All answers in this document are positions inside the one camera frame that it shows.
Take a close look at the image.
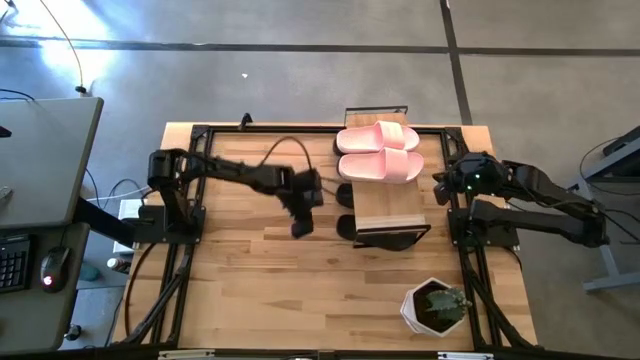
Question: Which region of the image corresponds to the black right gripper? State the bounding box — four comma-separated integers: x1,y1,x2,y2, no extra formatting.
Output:
432,157,469,206

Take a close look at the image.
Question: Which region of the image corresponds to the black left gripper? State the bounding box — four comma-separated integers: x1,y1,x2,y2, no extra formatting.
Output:
279,167,325,239

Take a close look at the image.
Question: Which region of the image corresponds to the pink slide sandal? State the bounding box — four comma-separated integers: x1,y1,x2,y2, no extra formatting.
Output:
335,119,421,155
337,147,426,184

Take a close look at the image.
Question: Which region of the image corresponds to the green cactus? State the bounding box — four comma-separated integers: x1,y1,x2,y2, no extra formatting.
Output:
424,285,474,324

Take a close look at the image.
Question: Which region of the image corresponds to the white plant pot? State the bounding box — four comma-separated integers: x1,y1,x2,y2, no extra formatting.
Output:
399,277,469,339

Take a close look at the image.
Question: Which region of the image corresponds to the white power strip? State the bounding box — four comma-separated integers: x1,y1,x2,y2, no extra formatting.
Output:
112,198,151,255

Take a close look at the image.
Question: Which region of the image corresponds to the grey metal side table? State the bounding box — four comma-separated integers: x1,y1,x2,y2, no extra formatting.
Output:
551,123,640,295

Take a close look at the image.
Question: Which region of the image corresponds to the black desk support beam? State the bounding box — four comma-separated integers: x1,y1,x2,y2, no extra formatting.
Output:
73,196,151,247

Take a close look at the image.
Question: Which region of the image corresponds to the teal round object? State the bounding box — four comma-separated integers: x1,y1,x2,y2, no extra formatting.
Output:
78,261,102,283

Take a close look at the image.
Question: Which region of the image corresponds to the black computer mouse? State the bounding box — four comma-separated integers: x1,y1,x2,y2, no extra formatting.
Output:
39,245,72,294

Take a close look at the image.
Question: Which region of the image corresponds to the grey desk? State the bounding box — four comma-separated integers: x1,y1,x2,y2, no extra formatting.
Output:
0,96,105,355

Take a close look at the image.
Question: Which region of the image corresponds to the black keyboard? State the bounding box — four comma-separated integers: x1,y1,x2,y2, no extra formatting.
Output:
0,234,32,294

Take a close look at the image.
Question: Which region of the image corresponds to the wooden shelf with black frame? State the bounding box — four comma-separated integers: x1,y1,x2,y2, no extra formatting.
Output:
343,105,432,250

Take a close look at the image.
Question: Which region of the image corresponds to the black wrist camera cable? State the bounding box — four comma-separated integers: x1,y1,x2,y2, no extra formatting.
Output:
258,135,314,174

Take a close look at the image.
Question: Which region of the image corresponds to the silver metal bracket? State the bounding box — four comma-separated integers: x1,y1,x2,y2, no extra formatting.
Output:
437,351,495,360
157,349,217,360

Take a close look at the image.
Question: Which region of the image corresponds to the white cable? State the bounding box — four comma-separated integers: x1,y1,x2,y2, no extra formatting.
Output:
85,184,152,204

